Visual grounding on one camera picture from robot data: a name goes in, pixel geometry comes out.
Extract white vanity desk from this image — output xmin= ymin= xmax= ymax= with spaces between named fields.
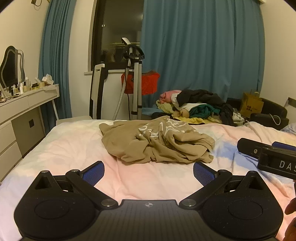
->
xmin=0 ymin=83 xmax=60 ymax=184

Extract pink garment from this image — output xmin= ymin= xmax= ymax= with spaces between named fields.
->
xmin=160 ymin=90 xmax=183 ymax=105

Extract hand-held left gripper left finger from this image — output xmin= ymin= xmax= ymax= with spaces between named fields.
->
xmin=33 ymin=161 xmax=118 ymax=209

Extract white black upright board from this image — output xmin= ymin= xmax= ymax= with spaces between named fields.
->
xmin=89 ymin=64 xmax=108 ymax=120

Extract dark grey garment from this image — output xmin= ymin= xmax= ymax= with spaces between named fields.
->
xmin=219 ymin=104 xmax=237 ymax=127

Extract wavy vanity mirror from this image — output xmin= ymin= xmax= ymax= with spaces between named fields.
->
xmin=0 ymin=46 xmax=25 ymax=93

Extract row of cosmetic bottles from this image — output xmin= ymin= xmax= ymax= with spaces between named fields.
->
xmin=9 ymin=76 xmax=32 ymax=96

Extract light blue pillow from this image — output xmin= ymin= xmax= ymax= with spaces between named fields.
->
xmin=280 ymin=123 xmax=296 ymax=135

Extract beige printed t-shirt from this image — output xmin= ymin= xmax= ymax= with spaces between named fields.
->
xmin=99 ymin=116 xmax=215 ymax=164

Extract black garment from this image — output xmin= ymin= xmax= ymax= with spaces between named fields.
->
xmin=176 ymin=89 xmax=224 ymax=108

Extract dark window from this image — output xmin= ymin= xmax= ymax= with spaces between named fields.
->
xmin=91 ymin=0 xmax=144 ymax=73

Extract yellow paper bag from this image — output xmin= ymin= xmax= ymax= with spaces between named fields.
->
xmin=239 ymin=90 xmax=264 ymax=118

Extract wide blue curtain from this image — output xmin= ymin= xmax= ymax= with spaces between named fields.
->
xmin=140 ymin=0 xmax=265 ymax=110

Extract narrow blue curtain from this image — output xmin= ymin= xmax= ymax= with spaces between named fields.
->
xmin=38 ymin=0 xmax=77 ymax=119

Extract white cable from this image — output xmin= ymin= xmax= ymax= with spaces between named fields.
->
xmin=268 ymin=113 xmax=282 ymax=126

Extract green garment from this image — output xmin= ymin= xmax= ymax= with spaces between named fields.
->
xmin=189 ymin=104 xmax=221 ymax=119

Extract person's right hand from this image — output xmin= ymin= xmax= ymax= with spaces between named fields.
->
xmin=283 ymin=198 xmax=296 ymax=241

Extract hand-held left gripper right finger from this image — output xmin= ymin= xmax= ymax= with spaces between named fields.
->
xmin=179 ymin=162 xmax=263 ymax=208

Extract pale yellow towel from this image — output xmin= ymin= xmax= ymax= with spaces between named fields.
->
xmin=156 ymin=100 xmax=179 ymax=114

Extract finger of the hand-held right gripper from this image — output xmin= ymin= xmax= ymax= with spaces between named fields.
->
xmin=272 ymin=141 xmax=296 ymax=151
xmin=237 ymin=138 xmax=277 ymax=161

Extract pale pink bed sheet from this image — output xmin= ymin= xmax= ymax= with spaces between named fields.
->
xmin=0 ymin=119 xmax=296 ymax=241

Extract tissue box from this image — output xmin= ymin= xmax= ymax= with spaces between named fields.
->
xmin=35 ymin=74 xmax=55 ymax=88

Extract black chair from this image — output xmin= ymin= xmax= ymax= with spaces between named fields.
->
xmin=226 ymin=97 xmax=290 ymax=131

